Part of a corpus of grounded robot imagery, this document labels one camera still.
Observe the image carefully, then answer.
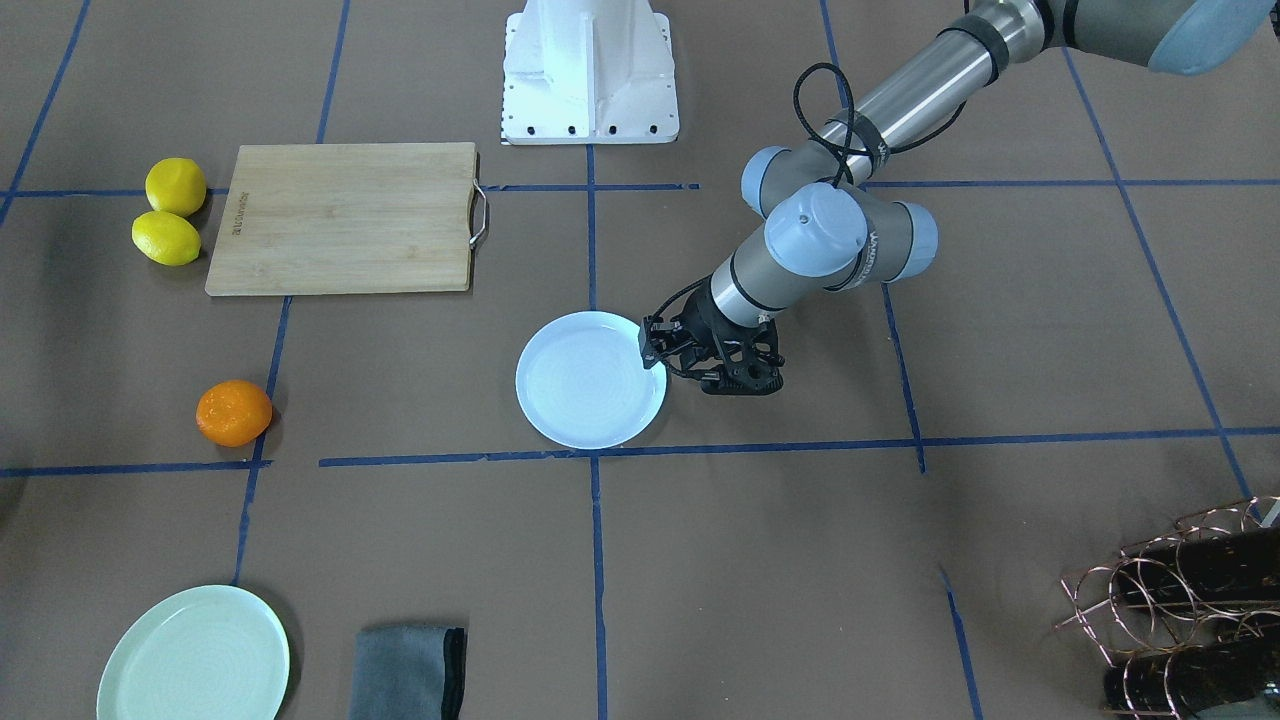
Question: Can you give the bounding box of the light green plate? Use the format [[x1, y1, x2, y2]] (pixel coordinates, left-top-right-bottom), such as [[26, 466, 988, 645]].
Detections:
[[95, 585, 291, 719]]

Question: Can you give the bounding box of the copper wire bottle rack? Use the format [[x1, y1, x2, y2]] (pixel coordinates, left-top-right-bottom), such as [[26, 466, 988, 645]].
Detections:
[[1059, 496, 1279, 719]]

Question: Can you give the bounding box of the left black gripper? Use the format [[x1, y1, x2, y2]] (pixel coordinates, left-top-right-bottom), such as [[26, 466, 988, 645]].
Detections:
[[640, 299, 785, 396]]

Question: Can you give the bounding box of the bamboo cutting board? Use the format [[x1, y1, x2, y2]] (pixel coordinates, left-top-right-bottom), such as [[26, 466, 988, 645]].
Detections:
[[205, 142, 486, 297]]

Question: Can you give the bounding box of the yellow lemon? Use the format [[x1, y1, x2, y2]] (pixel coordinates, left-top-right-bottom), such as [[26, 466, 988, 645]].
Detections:
[[131, 210, 202, 266], [143, 158, 209, 218]]

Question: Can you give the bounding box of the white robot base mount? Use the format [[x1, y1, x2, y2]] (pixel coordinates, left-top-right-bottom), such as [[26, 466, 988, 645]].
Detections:
[[500, 1, 681, 146]]

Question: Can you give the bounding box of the upper yellow lemon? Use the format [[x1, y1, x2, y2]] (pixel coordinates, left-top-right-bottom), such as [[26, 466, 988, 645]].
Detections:
[[143, 158, 209, 218]]

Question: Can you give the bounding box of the light blue plate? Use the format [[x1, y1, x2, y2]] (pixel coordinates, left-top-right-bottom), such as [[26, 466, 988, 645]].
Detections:
[[515, 311, 668, 450]]

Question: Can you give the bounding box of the folded grey cloth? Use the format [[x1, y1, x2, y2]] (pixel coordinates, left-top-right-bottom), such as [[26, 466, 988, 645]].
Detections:
[[348, 624, 468, 719]]

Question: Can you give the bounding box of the lower yellow lemon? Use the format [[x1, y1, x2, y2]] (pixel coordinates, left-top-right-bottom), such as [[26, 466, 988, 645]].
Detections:
[[131, 210, 202, 266]]

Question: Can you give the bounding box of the orange fruit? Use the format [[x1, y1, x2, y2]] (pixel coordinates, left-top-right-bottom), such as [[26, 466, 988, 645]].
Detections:
[[195, 379, 274, 447]]

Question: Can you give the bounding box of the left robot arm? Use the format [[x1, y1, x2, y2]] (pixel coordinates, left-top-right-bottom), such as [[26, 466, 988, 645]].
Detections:
[[637, 1, 1277, 396]]

